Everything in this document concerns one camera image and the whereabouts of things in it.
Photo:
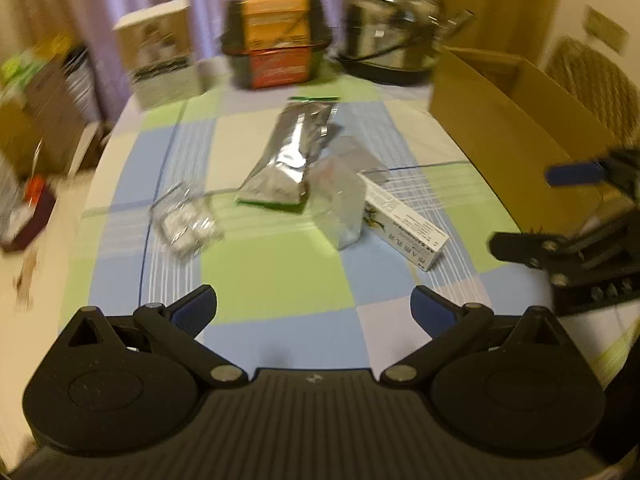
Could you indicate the clear plastic bag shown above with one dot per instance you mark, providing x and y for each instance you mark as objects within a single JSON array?
[{"x": 337, "y": 193}]

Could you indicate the quilted chair cushion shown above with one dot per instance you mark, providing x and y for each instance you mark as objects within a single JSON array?
[{"x": 600, "y": 85}]

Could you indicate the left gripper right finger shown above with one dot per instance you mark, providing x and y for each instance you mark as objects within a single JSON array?
[{"x": 452, "y": 329}]

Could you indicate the crinkled clear wrapper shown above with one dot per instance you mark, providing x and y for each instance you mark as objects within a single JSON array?
[{"x": 184, "y": 221}]

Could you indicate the cardboard box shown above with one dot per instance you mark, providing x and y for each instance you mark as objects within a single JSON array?
[{"x": 513, "y": 122}]

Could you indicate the dark wooden tray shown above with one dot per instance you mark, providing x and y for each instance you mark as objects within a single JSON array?
[{"x": 28, "y": 221}]

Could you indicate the wall socket plate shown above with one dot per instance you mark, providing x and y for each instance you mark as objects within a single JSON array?
[{"x": 599, "y": 26}]

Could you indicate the steel electric kettle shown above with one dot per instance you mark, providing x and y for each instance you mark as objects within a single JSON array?
[{"x": 396, "y": 41}]

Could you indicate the white product box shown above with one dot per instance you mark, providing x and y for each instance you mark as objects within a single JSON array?
[{"x": 155, "y": 46}]

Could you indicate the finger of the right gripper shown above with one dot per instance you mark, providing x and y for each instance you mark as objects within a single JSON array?
[
  {"x": 619, "y": 168},
  {"x": 606, "y": 252}
]

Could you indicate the silver foil pouch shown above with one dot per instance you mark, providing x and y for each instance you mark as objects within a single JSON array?
[{"x": 278, "y": 178}]

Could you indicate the wooden door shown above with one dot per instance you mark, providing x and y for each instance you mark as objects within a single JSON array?
[{"x": 513, "y": 26}]

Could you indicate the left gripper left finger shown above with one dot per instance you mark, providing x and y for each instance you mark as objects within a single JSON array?
[{"x": 175, "y": 328}]

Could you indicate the red handled tool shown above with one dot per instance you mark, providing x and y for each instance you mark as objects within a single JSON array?
[{"x": 35, "y": 183}]

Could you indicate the green yellow packages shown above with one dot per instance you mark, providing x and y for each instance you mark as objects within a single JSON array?
[{"x": 19, "y": 69}]

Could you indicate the checkered tablecloth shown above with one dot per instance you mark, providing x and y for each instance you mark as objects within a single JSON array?
[{"x": 286, "y": 296}]

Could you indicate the brown cardboard carton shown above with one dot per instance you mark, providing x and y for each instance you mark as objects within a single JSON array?
[{"x": 56, "y": 115}]

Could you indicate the long white tube box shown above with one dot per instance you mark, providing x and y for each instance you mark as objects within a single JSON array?
[{"x": 402, "y": 228}]

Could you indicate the black orange food bowl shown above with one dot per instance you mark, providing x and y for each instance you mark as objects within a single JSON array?
[{"x": 274, "y": 43}]

